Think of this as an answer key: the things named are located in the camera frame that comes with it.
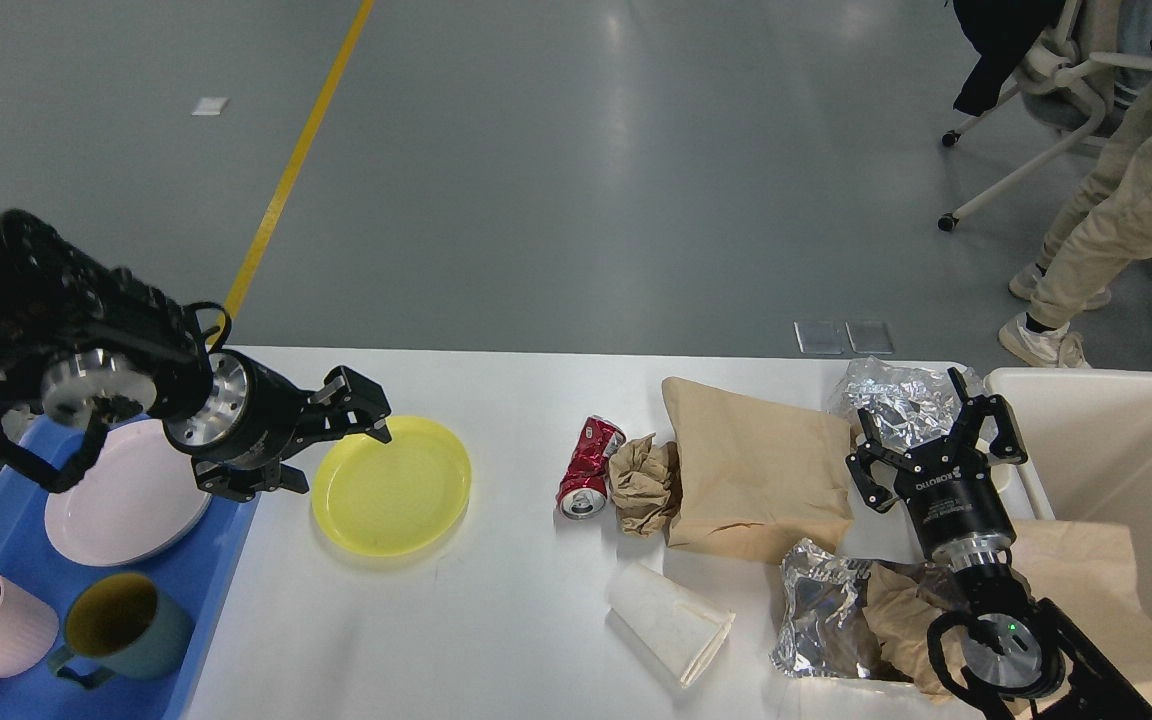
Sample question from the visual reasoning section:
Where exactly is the large brown paper bag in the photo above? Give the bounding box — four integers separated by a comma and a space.
660, 377, 854, 564

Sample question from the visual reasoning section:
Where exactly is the teal green mug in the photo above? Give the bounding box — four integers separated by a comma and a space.
45, 571, 195, 691

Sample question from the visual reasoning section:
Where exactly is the blue plastic tray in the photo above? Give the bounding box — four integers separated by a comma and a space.
0, 468, 256, 719

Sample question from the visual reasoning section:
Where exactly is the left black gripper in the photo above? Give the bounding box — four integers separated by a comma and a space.
164, 350, 392, 503

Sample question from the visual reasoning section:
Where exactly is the crumpled brown paper on foil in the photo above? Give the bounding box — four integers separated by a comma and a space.
863, 561, 967, 705

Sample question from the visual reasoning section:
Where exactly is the yellow plastic plate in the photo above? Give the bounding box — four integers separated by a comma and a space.
311, 416, 472, 559

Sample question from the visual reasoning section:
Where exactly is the crushed red soda can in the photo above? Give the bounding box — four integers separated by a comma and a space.
556, 415, 626, 520

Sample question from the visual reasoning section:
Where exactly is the beige plastic bin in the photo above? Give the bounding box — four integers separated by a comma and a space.
986, 367, 1152, 621

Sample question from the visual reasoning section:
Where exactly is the small crumpled brown paper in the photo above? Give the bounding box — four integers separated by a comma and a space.
608, 435, 682, 537

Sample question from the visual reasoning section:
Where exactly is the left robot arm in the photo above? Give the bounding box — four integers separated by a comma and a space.
0, 209, 392, 502

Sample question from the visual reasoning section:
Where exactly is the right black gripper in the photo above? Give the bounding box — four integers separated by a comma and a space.
846, 367, 1028, 561

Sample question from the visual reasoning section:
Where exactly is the brown paper bag right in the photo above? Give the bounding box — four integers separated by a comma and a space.
996, 518, 1152, 717

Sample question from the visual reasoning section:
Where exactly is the person in khaki trousers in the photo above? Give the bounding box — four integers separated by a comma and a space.
998, 41, 1152, 367

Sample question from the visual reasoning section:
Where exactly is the foil sheet with paper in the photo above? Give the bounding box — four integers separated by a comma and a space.
771, 538, 910, 682

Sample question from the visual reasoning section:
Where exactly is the white office chair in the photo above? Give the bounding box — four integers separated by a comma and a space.
937, 1, 1152, 232

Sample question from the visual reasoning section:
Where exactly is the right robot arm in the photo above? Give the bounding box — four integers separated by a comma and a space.
846, 369, 1152, 719

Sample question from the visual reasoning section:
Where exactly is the crumpled foil near bin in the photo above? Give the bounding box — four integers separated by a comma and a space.
826, 357, 963, 450

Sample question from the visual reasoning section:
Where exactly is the flattened white paper cup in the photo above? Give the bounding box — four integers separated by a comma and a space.
608, 562, 736, 688

